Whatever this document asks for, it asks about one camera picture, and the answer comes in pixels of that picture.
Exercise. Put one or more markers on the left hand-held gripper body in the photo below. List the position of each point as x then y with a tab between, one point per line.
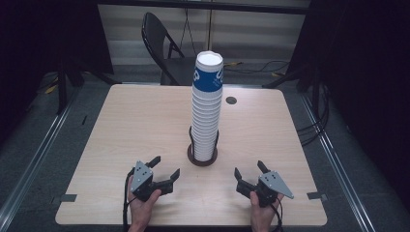
141	175

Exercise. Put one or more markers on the person's left hand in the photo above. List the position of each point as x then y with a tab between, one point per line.
140	214

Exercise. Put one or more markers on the black metal stand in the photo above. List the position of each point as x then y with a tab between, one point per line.
62	83

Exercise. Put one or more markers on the black horizontal frame bar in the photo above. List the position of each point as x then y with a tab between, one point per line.
206	7

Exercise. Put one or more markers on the person's right hand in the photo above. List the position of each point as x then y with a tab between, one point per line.
264	217

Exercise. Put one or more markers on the thin vertical pole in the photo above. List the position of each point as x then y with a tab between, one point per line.
210	29

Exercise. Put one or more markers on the black folding chair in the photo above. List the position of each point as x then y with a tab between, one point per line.
154	35

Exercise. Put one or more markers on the stack of white ribbed cups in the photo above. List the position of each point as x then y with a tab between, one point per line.
205	129

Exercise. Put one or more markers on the grey tape piece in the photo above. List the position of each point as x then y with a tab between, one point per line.
316	195
68	197

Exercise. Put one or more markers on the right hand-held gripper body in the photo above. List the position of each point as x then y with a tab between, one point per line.
274	183

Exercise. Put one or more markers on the white cup with blue label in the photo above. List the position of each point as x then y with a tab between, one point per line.
208	80

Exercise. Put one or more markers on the metal floor rail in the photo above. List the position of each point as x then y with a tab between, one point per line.
35	161
335	161

